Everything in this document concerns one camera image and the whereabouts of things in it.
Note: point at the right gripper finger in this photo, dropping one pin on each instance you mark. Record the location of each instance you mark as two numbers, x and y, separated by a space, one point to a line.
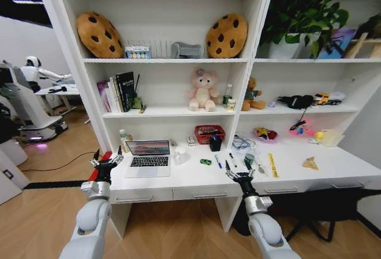
251 172
230 171

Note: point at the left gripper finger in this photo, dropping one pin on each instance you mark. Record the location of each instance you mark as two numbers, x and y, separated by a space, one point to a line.
118 157
94 159

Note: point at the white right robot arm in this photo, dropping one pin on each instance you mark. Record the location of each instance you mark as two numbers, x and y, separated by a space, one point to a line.
266 229

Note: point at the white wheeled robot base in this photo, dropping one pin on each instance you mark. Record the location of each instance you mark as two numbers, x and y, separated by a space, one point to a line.
26 104

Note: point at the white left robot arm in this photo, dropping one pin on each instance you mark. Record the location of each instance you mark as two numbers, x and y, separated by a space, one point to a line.
89 217

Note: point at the red chair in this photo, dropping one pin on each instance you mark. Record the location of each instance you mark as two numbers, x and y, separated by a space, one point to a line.
94 175

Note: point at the clear plastic spoon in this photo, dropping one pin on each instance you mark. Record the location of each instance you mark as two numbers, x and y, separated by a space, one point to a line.
262 169

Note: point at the black marker pen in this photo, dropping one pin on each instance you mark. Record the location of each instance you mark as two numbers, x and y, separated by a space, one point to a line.
232 159

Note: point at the blue marker pen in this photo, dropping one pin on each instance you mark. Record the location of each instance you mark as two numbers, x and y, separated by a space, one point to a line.
218 160

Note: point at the yellow ruler strip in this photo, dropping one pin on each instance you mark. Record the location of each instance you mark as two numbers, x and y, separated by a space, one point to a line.
273 166

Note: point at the green toy car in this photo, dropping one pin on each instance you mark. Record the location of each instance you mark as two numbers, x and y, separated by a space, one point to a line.
205 161

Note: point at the black pen holder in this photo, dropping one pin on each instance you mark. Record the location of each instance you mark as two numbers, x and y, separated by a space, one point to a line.
215 144

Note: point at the silver open laptop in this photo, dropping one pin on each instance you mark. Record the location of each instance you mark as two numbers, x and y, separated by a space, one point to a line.
149 159

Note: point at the red mesh basket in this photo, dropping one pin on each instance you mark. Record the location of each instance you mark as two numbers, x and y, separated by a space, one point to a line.
205 131

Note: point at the small white box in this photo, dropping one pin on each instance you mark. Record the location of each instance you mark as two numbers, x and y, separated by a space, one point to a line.
191 140

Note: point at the clear glass jar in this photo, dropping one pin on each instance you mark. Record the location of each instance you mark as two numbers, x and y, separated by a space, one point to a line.
181 155

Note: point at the crumpled brown paper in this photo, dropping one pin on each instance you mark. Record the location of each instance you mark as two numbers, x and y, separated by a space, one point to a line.
310 163

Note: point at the reed diffuser bottle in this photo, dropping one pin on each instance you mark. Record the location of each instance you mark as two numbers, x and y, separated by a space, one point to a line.
137 99

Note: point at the white books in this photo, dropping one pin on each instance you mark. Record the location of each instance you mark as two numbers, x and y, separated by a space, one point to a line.
114 95

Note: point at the pink book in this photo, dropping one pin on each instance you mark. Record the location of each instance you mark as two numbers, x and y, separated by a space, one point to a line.
103 96

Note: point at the small yellow-white carton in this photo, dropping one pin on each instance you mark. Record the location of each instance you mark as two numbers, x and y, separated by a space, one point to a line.
231 104

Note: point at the black book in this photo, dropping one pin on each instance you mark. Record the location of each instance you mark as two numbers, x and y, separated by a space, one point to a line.
126 90

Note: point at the pink plastic tray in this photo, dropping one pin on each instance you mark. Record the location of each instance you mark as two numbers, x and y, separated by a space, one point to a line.
303 128

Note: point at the small purple toy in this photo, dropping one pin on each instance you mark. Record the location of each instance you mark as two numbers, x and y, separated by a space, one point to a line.
271 104

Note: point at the brown teddy bear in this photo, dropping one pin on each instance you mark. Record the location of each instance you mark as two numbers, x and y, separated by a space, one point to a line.
252 96

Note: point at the white background desk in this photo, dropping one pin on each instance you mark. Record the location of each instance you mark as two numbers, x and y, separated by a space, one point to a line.
59 90

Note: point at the clear green-label bottle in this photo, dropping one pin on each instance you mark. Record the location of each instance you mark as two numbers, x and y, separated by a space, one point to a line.
227 93

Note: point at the pink plush bear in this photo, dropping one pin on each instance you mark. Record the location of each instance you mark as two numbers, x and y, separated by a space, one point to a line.
202 92

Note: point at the translucent plastic container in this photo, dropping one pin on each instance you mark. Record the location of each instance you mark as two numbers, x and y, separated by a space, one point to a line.
332 137

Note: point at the white shelf desk unit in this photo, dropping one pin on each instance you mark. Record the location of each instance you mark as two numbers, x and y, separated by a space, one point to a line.
166 71

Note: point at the yellow toy truck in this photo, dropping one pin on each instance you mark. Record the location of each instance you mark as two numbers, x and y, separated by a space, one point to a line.
324 98

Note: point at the white humanoid robot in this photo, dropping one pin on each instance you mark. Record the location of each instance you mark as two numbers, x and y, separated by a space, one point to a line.
32 71

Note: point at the white ribbed file rack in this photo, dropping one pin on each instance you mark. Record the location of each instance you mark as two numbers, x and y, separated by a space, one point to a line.
160 49

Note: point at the chocolate chip cookie pillow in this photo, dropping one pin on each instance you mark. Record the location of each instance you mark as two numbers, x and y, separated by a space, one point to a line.
98 34
227 37

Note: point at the white plant pot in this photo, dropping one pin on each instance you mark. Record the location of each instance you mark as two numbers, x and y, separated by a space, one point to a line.
282 47

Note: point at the blue purple canvas painting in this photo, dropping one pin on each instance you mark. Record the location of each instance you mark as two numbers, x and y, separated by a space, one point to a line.
339 43

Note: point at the green potted plant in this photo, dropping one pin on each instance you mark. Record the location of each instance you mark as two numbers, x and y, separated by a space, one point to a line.
306 12

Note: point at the wooden easel frame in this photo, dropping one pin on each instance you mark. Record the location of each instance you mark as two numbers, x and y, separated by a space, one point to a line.
361 46

